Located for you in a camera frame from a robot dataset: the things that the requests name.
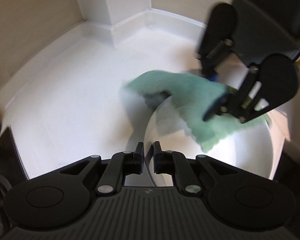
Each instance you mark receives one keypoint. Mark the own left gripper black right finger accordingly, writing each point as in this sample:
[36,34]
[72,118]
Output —
[176,165]

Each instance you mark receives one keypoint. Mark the white ceramic bowl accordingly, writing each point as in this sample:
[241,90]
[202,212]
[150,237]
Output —
[255,147]

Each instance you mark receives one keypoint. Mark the green microfibre cloth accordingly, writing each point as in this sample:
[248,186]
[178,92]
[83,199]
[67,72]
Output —
[192,96]

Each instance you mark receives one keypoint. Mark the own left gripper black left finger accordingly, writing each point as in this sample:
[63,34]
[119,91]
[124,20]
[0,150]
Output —
[121,165]

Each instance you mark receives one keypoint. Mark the black glass stove top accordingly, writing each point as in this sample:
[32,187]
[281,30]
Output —
[11,166]

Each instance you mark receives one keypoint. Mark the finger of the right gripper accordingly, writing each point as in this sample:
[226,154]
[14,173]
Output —
[211,54]
[231,103]

